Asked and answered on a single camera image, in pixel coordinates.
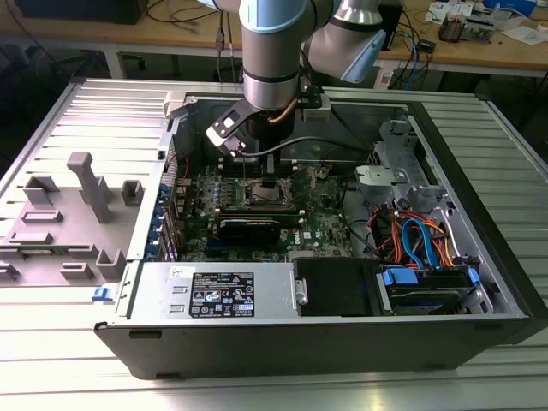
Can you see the green motherboard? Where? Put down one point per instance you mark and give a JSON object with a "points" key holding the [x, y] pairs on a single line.
{"points": [[319, 222]]}

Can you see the blue plastic latch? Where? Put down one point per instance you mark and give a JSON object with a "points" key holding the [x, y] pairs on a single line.
{"points": [[102, 294]]}

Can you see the hard disk in blue carrier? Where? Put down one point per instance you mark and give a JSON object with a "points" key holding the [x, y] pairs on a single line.
{"points": [[400, 277]]}

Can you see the grey parts rack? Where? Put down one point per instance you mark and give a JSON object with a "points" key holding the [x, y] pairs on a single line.
{"points": [[73, 227]]}

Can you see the copper heat sink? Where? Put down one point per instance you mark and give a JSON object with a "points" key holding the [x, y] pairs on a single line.
{"points": [[451, 27]]}

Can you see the silver drive cage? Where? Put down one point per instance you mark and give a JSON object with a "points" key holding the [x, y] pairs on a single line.
{"points": [[387, 177]]}

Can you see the black monitor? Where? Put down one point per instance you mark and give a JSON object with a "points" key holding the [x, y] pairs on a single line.
{"points": [[77, 10]]}

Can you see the RAM slot black clips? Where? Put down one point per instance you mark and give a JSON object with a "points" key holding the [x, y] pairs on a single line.
{"points": [[252, 164], [252, 174]]}

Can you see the RAM slot white clips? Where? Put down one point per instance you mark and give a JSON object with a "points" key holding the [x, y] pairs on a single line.
{"points": [[252, 159], [252, 169]]}

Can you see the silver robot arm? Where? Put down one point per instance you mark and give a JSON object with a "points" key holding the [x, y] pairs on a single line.
{"points": [[269, 51]]}

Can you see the white paper cards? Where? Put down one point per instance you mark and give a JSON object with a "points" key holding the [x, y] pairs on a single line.
{"points": [[445, 10]]}

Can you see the white papers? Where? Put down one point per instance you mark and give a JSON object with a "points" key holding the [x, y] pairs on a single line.
{"points": [[526, 34]]}

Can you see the wooden desk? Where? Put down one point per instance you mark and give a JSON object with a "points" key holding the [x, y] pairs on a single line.
{"points": [[107, 32]]}

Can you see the grey desk device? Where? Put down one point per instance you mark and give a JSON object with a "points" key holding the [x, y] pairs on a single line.
{"points": [[479, 30]]}

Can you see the green RAM stick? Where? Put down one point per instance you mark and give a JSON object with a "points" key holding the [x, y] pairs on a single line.
{"points": [[257, 210]]}

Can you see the blue card retainer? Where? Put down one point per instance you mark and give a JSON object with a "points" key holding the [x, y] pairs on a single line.
{"points": [[156, 220]]}

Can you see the black graphics card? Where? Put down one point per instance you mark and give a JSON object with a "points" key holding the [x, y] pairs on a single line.
{"points": [[248, 233]]}

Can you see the black drive bay shroud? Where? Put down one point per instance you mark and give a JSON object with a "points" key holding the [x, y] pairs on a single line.
{"points": [[334, 289]]}

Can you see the black chair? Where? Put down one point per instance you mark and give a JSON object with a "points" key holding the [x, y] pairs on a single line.
{"points": [[38, 85]]}

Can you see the metal CPU socket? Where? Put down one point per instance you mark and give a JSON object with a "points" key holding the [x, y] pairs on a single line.
{"points": [[247, 192]]}

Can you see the black desk stand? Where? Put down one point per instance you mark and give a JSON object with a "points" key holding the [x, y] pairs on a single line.
{"points": [[391, 30]]}

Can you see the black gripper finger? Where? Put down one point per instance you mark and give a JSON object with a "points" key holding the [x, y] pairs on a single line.
{"points": [[269, 184]]}

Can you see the black power adapter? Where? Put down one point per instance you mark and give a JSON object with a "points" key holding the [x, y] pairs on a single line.
{"points": [[427, 45]]}

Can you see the silver power supply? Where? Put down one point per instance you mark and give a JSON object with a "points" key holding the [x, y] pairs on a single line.
{"points": [[158, 278]]}

